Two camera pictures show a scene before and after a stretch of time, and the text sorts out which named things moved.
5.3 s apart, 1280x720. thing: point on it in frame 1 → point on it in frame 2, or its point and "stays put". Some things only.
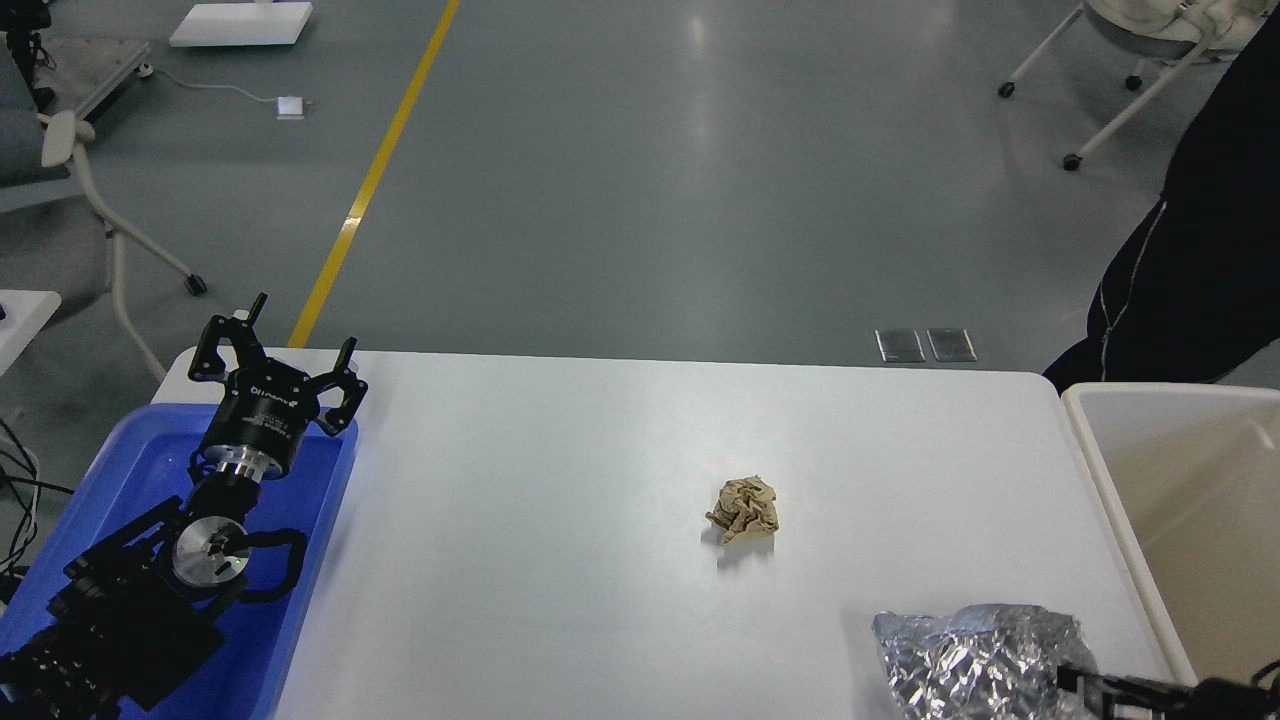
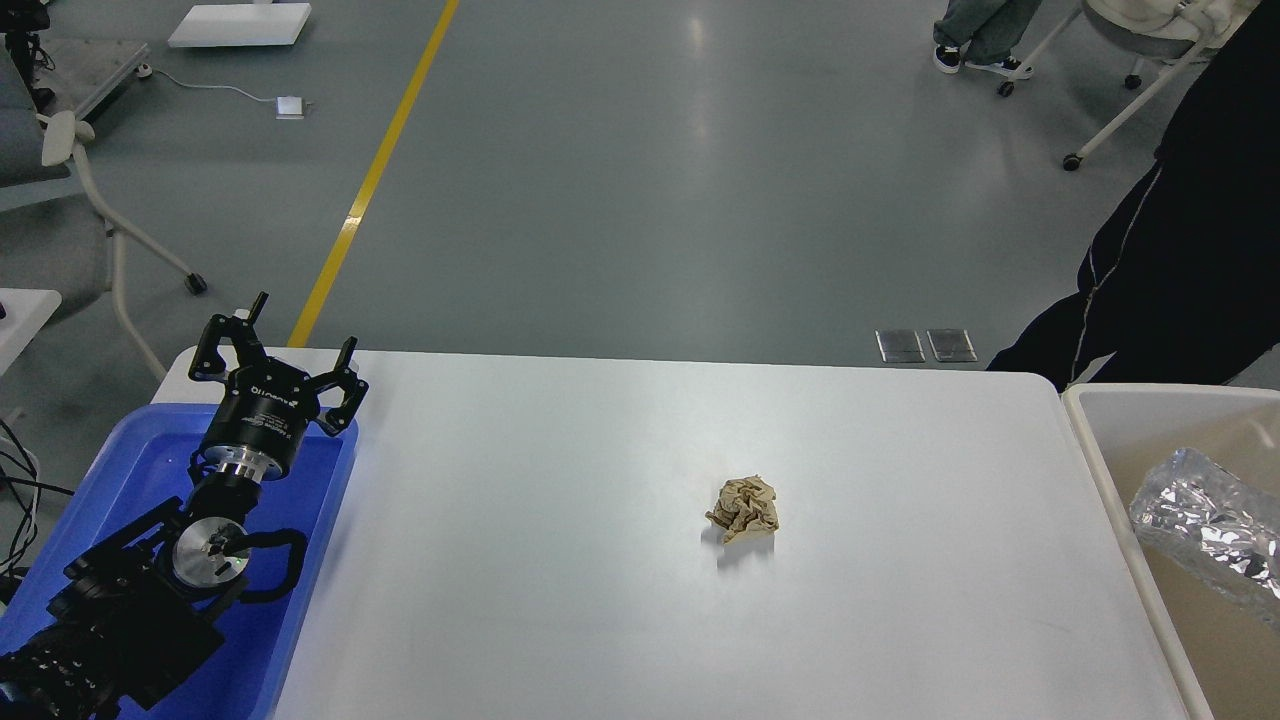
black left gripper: (267, 405) stays put
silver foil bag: (993, 661) → (1221, 526)
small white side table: (27, 312) stays put
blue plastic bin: (147, 465) stays put
